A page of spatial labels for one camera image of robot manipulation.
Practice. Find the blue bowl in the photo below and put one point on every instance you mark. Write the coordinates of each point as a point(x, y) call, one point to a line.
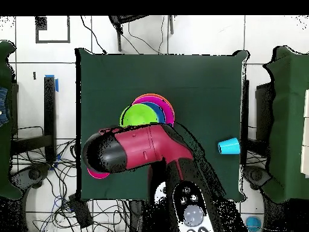
point(159, 111)

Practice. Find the green bowl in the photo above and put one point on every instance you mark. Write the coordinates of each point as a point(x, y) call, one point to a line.
point(138, 116)

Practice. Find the large pink bowl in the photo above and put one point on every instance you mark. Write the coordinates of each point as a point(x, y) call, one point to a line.
point(169, 111)

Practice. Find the small pink-red bowl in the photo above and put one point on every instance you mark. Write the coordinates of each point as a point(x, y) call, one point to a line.
point(99, 175)

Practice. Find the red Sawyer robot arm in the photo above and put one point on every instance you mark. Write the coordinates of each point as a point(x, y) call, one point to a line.
point(144, 145)

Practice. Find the dark green tablecloth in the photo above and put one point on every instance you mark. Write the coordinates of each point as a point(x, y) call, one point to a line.
point(205, 96)

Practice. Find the blue cup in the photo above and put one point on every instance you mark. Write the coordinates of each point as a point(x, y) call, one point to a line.
point(229, 146)

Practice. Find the blue tape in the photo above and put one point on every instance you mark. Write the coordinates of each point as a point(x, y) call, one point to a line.
point(57, 85)

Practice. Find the black swivel chair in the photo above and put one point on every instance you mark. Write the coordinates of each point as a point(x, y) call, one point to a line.
point(256, 175)
point(33, 174)

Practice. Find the black power strip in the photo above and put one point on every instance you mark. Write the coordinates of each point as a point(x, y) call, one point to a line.
point(80, 212)

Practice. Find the green side table cloth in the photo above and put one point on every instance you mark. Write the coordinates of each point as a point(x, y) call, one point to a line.
point(287, 120)
point(4, 157)

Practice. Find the blue round object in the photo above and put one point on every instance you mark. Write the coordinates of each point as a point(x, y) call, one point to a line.
point(253, 223)

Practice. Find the white box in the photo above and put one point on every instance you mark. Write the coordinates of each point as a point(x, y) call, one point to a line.
point(306, 135)

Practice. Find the blue denim fabric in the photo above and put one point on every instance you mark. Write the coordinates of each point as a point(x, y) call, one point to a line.
point(3, 106)

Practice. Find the black table frame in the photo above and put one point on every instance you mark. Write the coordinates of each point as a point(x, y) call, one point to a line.
point(49, 108)

